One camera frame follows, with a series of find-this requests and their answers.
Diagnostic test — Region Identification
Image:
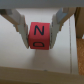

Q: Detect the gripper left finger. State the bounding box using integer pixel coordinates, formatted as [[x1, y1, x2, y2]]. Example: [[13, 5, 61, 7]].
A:
[[0, 8, 31, 50]]

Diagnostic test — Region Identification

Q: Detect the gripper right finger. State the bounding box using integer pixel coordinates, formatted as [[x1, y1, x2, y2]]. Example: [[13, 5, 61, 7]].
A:
[[49, 7, 76, 48]]

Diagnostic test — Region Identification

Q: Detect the pink block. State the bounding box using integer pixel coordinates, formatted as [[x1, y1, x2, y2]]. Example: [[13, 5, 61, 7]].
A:
[[27, 21, 54, 51]]

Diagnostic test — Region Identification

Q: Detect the white cabinet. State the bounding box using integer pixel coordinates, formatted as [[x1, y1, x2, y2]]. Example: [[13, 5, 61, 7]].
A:
[[0, 13, 80, 84]]

